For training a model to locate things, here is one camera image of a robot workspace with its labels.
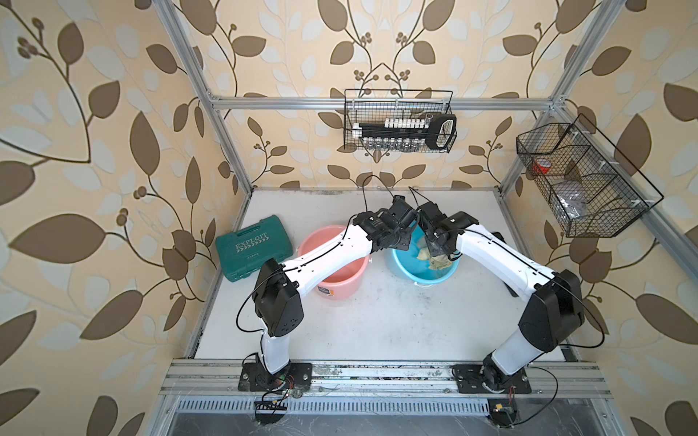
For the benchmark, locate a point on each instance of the wire basket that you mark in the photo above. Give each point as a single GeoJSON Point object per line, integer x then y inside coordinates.
{"type": "Point", "coordinates": [375, 105]}
{"type": "Point", "coordinates": [618, 193]}

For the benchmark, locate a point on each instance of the black flat case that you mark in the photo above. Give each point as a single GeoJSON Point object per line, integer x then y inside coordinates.
{"type": "Point", "coordinates": [501, 240]}

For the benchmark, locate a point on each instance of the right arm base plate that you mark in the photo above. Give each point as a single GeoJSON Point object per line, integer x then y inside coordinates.
{"type": "Point", "coordinates": [469, 379]}

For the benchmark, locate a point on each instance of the back wire basket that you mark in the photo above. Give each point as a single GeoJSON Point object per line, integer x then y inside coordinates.
{"type": "Point", "coordinates": [375, 105]}

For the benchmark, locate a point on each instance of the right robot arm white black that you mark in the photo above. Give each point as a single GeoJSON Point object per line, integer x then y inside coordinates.
{"type": "Point", "coordinates": [554, 303]}

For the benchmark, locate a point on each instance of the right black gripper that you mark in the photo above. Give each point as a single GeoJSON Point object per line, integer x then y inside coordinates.
{"type": "Point", "coordinates": [432, 252]}

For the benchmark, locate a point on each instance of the beige cleaning cloth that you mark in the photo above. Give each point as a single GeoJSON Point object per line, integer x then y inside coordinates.
{"type": "Point", "coordinates": [435, 263]}

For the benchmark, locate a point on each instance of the aluminium front rail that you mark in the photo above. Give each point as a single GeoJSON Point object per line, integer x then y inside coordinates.
{"type": "Point", "coordinates": [386, 379]}

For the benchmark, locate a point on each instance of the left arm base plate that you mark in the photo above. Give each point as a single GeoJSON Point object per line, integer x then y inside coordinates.
{"type": "Point", "coordinates": [295, 376]}

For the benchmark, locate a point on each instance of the black socket holder rail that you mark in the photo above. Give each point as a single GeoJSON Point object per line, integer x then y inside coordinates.
{"type": "Point", "coordinates": [436, 133]}

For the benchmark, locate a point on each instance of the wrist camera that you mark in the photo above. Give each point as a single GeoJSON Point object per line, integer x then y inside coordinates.
{"type": "Point", "coordinates": [430, 215]}
{"type": "Point", "coordinates": [402, 212]}

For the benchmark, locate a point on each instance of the clear plastic bag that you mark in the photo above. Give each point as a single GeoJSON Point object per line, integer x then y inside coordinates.
{"type": "Point", "coordinates": [569, 200]}

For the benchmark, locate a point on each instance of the light blue plastic bucket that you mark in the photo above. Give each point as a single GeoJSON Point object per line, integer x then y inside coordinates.
{"type": "Point", "coordinates": [415, 263]}

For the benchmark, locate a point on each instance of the right wire basket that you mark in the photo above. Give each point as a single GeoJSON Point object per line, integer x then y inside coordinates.
{"type": "Point", "coordinates": [618, 193]}

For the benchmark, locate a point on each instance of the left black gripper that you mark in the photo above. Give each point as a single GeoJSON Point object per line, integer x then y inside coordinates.
{"type": "Point", "coordinates": [403, 242]}

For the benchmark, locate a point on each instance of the pink plastic bucket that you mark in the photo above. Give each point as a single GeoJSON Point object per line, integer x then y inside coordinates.
{"type": "Point", "coordinates": [347, 280]}

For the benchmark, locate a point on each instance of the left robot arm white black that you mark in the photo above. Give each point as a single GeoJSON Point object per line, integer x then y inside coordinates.
{"type": "Point", "coordinates": [281, 287]}

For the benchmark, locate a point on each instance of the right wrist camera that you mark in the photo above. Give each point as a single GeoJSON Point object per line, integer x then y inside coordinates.
{"type": "Point", "coordinates": [430, 215]}

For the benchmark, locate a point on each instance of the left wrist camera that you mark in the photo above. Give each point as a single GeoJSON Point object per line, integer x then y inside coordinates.
{"type": "Point", "coordinates": [402, 212]}

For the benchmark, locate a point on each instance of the green tool case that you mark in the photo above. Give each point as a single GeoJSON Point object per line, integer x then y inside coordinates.
{"type": "Point", "coordinates": [243, 252]}

